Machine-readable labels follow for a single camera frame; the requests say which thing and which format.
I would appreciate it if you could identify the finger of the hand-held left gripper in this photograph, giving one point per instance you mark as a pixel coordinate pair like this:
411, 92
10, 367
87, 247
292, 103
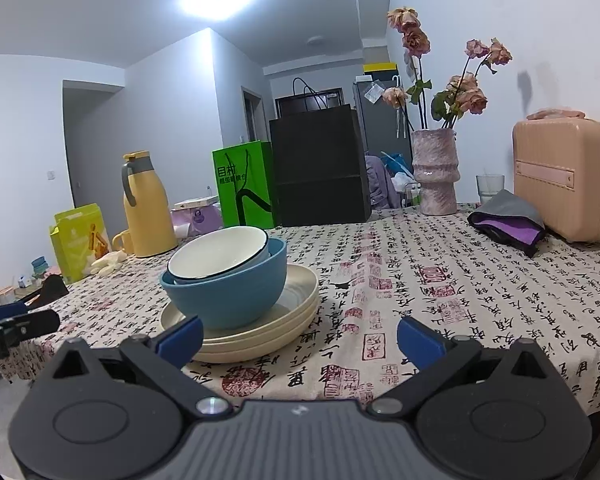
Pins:
2, 311
30, 325

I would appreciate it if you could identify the flat white box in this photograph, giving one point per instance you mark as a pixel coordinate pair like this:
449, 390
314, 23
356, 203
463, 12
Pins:
195, 202

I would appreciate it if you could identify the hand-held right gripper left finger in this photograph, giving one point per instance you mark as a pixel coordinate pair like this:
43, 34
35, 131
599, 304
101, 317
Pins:
182, 340

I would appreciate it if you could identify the yellow-green snack box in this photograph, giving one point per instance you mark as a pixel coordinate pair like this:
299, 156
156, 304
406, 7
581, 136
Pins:
77, 245

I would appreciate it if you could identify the stack of teal bowls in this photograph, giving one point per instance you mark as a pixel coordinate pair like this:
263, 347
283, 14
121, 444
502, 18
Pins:
39, 266

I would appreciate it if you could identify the clear umbrella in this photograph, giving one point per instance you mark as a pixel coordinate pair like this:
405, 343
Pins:
399, 110

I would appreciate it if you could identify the purple tissue pack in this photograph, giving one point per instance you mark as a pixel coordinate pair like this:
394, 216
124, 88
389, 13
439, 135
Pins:
200, 220

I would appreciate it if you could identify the dried pink roses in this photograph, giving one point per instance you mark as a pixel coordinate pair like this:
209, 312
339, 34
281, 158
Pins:
415, 42

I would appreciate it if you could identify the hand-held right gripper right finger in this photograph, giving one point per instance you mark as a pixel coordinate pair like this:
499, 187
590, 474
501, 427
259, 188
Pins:
417, 342

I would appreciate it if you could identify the blue bowl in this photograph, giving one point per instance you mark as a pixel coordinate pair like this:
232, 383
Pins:
230, 300

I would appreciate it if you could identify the pink hard case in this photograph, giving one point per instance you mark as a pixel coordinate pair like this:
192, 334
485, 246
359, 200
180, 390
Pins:
565, 185

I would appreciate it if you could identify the purple jacket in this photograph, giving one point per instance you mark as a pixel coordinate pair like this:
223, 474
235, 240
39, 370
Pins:
380, 185

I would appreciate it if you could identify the clear plastic packet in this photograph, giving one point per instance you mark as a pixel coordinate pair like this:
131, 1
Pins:
374, 92

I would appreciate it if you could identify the grey refrigerator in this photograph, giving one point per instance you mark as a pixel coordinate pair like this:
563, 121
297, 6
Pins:
380, 120

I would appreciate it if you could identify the yellow black box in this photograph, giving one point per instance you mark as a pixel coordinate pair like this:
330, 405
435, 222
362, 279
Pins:
380, 67

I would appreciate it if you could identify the black paper bag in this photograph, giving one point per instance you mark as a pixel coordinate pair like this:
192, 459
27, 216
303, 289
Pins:
320, 170

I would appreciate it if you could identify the green paper bag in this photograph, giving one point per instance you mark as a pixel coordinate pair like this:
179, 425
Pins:
260, 175

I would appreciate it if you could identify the clear drinking glass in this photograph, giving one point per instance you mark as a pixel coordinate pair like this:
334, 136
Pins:
490, 187

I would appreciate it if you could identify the pink textured vase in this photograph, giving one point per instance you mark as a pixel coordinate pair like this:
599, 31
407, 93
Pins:
435, 175

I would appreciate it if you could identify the white bowl black rim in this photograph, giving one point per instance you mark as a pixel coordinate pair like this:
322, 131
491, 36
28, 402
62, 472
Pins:
252, 266
215, 255

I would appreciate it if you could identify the calligraphy print tablecloth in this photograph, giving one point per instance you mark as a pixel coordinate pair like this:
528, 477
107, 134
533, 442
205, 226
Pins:
480, 300

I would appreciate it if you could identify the white rubber gloves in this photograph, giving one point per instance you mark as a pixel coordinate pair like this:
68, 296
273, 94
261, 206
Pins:
107, 262

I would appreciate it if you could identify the blue plastic bag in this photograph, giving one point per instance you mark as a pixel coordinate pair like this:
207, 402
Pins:
397, 162

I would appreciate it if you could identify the yellow thermos jug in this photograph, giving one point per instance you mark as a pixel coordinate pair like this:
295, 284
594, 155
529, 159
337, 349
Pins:
150, 220

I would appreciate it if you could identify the grey purple pouch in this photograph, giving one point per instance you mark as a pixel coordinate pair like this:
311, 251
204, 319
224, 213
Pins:
510, 225

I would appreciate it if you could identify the metal storage rack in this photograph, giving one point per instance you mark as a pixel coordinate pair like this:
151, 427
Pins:
412, 195

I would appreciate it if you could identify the grey interior door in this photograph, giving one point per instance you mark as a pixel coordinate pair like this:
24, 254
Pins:
252, 120

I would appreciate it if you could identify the round ceiling lamp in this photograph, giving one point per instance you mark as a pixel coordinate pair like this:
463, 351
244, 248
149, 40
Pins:
316, 41

